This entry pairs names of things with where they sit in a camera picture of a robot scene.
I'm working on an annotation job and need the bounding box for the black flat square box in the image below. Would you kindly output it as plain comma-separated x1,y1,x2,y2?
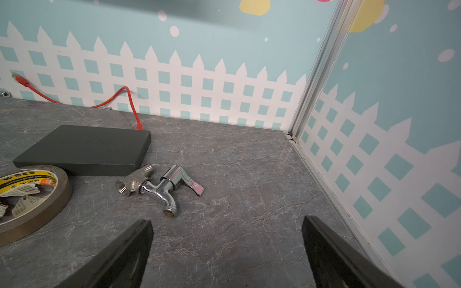
13,125,151,176

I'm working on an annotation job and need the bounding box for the brown tape roll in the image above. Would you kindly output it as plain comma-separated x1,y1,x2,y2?
1,165,73,246

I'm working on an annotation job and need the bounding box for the red cable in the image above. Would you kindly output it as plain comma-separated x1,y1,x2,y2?
10,71,144,131

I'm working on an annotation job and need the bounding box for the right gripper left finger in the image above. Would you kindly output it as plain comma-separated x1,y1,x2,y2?
57,220,154,288

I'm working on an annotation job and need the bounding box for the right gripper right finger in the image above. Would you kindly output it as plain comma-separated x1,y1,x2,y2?
302,216,402,288

